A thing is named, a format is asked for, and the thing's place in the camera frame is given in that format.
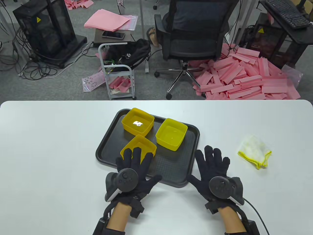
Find tangle of black cables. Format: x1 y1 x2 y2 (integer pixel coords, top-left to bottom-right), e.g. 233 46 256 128
0 5 59 80

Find pile of pink foam strips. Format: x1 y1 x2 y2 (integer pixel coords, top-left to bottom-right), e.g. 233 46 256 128
190 44 301 100

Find black mesh computer cabinet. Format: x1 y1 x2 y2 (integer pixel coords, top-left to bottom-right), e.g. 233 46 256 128
246 12 306 70
13 0 88 69

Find amber yellow plastic food container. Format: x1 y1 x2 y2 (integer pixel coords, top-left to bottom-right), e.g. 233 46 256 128
121 107 155 139
120 134 157 163

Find black keyboard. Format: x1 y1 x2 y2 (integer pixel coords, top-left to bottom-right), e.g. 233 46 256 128
263 0 311 30

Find stack of pink sheets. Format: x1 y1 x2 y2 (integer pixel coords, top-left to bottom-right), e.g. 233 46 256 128
84 9 131 32

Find person's left forearm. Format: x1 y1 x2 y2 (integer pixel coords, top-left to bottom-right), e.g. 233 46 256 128
107 202 132 233

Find lemon yellow plastic food container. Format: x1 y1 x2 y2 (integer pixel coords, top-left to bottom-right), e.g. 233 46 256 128
156 118 188 151

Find black smartphone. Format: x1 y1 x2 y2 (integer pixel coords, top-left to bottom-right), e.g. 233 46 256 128
102 31 125 40

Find person's right forearm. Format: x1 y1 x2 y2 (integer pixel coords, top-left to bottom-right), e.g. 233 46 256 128
218 206 247 235

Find clear flat plastic bag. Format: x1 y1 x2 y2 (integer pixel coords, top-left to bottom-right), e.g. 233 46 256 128
117 14 139 31

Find person's left hand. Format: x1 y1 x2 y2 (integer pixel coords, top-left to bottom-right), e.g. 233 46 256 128
115 146 163 219

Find white yellow-edged dish cloth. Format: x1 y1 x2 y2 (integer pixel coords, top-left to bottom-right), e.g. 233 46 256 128
237 135 272 170

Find pink foam bundle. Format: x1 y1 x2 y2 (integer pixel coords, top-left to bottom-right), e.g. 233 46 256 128
109 76 131 90

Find small brown side table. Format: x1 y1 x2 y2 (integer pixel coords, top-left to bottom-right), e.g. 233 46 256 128
94 29 129 48

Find black handheld controller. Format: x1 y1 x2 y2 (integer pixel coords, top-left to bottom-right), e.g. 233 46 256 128
209 176 245 206
105 168 139 202

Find scattered pink foam pieces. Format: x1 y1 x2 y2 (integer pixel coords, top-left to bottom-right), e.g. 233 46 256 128
64 0 94 10

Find black keyboard shelf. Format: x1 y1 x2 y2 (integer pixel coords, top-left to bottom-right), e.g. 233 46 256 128
259 0 313 46

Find pink patterned plastic bag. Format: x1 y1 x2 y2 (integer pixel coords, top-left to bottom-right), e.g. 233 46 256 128
82 71 106 92

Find crumpled clear plastic bag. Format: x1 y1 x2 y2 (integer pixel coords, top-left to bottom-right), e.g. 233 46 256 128
281 64 303 89

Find black mesh office chair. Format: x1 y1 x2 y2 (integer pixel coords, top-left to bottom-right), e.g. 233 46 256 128
154 0 240 100

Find black backpack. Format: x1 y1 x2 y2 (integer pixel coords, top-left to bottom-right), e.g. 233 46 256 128
105 38 151 72

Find white rolling cart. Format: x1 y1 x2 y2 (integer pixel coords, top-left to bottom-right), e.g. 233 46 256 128
98 42 137 100

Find thin black cable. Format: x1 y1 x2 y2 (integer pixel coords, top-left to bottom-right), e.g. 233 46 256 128
244 198 270 235

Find person's right hand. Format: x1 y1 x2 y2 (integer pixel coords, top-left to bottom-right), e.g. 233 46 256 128
187 145 239 216

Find black plastic tray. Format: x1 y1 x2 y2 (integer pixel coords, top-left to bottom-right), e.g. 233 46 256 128
95 108 200 188

